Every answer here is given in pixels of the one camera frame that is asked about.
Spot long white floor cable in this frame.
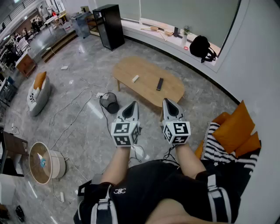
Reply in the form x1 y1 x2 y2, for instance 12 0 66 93
47 87 94 151

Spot small orange sofa cushion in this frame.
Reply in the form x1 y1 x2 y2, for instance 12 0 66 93
235 131 262 158

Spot black wire waste bin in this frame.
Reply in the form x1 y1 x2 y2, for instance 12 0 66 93
99 92 120 115

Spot white vase with plant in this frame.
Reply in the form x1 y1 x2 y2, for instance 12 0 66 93
181 25 193 47

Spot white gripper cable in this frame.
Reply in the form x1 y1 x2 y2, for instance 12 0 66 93
129 143 146 163

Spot brown wooden cabinet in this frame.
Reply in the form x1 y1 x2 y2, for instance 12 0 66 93
15 52 38 78

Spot black cabinet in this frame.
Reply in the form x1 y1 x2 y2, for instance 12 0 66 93
92 4 126 52

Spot long-handled wicker scoop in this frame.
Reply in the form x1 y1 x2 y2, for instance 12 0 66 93
141 25 161 32

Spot person's left forearm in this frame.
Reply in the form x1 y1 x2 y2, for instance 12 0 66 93
100 146 132 186

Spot white panda cushion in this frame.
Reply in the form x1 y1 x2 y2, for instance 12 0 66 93
28 87 41 104

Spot black power cable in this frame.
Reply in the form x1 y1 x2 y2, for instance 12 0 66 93
99 96 113 140

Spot black backpack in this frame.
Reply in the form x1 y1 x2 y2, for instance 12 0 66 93
189 35 217 64

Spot grey harness strap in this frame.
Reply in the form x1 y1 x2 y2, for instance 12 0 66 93
206 175 233 224
91 185 119 224

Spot grey round armchair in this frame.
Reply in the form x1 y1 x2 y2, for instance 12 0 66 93
26 71 52 117

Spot black white striped blanket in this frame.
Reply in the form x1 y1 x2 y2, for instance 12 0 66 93
200 122 261 197

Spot orange armchair cushion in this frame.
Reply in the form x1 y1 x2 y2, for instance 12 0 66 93
33 71 47 90

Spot wooden coffee table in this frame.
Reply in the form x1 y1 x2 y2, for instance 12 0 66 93
112 56 186 108

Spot round wooden side table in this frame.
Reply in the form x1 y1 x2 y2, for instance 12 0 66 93
28 141 67 185

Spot black flat board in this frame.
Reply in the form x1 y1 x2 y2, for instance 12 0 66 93
77 174 103 197

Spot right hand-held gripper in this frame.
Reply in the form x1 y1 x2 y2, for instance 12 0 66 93
161 98 192 146

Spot person's black shirt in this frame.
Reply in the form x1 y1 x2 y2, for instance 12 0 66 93
73 159 241 224

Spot wooden steps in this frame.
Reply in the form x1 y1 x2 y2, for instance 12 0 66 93
41 30 78 63

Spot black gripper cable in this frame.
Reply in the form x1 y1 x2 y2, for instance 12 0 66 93
163 144 180 167

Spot person's right forearm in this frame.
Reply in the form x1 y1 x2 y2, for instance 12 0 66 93
174 143 207 179

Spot dark wooden desk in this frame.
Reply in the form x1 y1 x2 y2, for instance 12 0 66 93
0 130 29 177

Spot large orange sofa cushion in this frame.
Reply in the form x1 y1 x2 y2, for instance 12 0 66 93
212 100 256 154

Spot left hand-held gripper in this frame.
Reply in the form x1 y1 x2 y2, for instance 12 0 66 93
111 101 141 148

